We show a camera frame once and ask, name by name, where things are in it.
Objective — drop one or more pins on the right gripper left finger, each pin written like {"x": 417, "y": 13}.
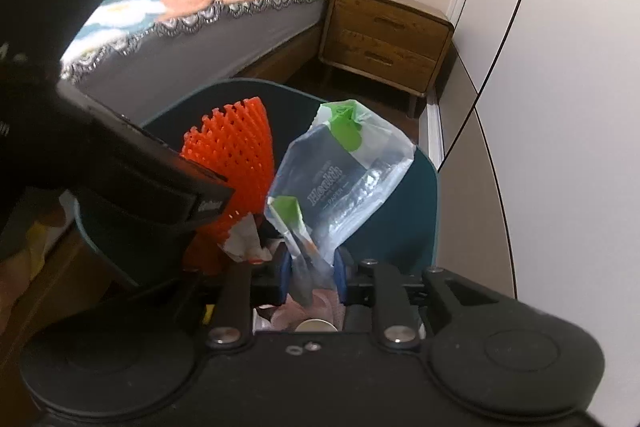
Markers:
{"x": 244, "y": 288}

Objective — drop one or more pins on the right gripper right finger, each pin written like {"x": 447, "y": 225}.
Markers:
{"x": 380, "y": 287}

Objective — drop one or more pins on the clear printed plastic bag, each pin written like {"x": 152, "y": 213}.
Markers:
{"x": 330, "y": 181}

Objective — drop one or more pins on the orange foam fruit net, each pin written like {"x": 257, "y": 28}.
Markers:
{"x": 235, "y": 141}

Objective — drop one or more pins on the dark teal trash bin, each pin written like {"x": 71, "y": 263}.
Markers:
{"x": 402, "y": 232}

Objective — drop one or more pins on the white crumpled paper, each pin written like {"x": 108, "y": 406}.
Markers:
{"x": 243, "y": 243}

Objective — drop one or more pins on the bed with grey mattress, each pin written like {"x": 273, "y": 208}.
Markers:
{"x": 144, "y": 88}

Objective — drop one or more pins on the white sliding wardrobe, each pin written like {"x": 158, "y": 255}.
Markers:
{"x": 539, "y": 187}

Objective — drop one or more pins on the wooden nightstand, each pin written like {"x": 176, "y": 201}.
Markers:
{"x": 400, "y": 43}

